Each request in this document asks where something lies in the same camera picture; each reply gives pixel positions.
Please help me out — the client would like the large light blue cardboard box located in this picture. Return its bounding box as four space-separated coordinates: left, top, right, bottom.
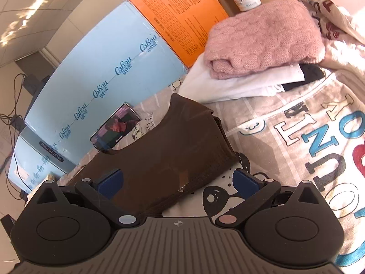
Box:
24 0 189 166

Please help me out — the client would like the brown garment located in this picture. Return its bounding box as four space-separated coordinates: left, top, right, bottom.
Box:
59 93 239 216

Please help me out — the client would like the black power adapter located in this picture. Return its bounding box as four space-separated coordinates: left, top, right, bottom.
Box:
22 74 52 92

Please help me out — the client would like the pink knit sweater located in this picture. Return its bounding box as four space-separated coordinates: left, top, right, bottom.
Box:
204 0 326 80

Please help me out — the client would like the small light blue cardboard box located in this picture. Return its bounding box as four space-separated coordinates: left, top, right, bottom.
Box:
7 127 76 195

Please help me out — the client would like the orange cardboard box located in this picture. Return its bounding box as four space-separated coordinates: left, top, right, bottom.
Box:
128 0 230 69

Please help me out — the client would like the panda print bedsheet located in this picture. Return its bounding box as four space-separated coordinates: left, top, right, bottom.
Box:
56 77 275 221

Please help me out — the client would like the white garment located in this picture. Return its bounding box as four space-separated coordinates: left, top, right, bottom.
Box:
178 53 304 104

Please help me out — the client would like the black garment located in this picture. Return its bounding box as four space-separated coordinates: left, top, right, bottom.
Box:
281 63 326 92

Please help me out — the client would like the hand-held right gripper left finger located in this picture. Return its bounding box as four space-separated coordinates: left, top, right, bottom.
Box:
27 169 140 229

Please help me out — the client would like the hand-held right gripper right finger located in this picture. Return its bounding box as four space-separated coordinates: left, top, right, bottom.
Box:
215 168 333 229

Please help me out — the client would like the smartphone with lit screen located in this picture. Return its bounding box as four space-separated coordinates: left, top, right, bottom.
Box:
90 102 142 152

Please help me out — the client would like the beige hoodie with letter print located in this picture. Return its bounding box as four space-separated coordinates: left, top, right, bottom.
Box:
203 68 365 274

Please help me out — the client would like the cream garment with red print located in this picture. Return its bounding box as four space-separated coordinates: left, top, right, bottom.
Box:
298 0 365 72

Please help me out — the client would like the black cable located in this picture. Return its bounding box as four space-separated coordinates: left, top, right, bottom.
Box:
0 73 35 195

